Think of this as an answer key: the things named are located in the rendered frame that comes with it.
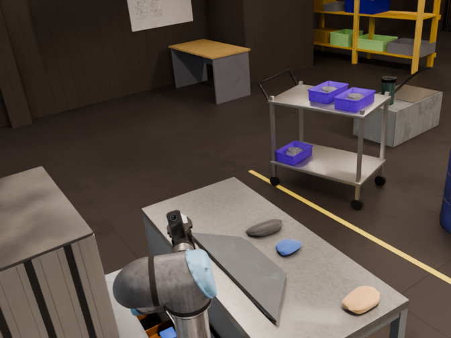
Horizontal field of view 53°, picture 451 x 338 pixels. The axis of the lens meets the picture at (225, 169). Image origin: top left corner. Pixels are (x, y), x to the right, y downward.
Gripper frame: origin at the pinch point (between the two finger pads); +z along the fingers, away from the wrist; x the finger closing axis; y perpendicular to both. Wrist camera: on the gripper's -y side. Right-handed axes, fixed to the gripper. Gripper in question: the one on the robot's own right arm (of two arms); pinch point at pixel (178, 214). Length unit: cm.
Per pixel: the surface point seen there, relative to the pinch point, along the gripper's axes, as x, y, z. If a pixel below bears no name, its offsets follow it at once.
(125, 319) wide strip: -39, 56, 17
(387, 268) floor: 127, 164, 118
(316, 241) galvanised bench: 55, 49, 26
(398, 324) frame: 71, 62, -21
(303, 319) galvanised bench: 34, 46, -20
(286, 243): 40, 44, 24
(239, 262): 17.5, 41.0, 15.9
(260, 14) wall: 168, 51, 671
